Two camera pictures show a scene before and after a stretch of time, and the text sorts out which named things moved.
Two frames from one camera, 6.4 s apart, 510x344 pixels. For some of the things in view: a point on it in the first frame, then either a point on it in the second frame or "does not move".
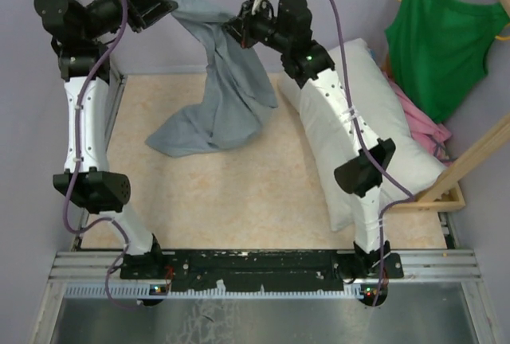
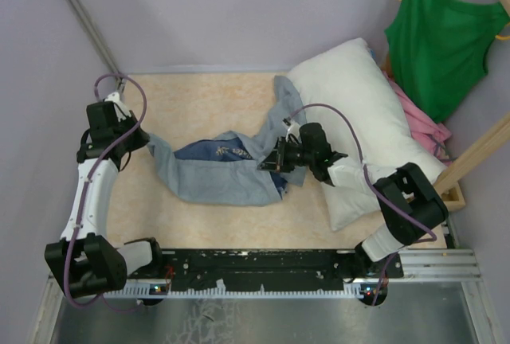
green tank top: [439, 46] does not move
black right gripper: [239, 27] → [272, 162]
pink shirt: [425, 130] does not move
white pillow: [414, 166] does not move
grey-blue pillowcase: [237, 89] → [223, 168]
